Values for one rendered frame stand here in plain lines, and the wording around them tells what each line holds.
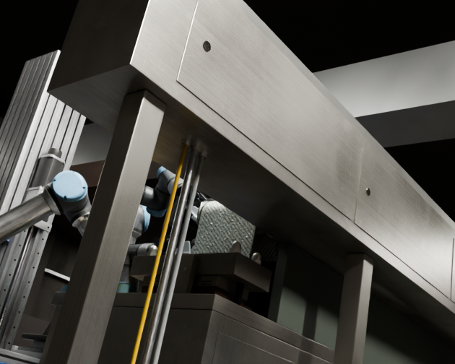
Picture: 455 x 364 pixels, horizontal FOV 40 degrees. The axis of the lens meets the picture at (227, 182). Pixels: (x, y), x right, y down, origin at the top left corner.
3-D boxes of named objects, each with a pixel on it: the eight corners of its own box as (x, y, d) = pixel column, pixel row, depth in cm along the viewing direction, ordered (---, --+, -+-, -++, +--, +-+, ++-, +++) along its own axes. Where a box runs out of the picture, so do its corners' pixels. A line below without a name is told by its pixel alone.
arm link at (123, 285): (134, 304, 218) (141, 274, 222) (134, 298, 208) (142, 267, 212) (112, 299, 218) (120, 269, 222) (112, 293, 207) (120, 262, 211)
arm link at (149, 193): (136, 202, 239) (146, 178, 235) (162, 211, 243) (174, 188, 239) (136, 211, 232) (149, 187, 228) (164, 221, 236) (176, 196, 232)
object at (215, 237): (187, 279, 196) (199, 225, 204) (245, 279, 182) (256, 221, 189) (186, 279, 196) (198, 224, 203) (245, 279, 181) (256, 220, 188)
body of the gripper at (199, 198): (198, 194, 214) (183, 177, 223) (183, 213, 215) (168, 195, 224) (211, 203, 219) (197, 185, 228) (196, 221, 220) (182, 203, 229)
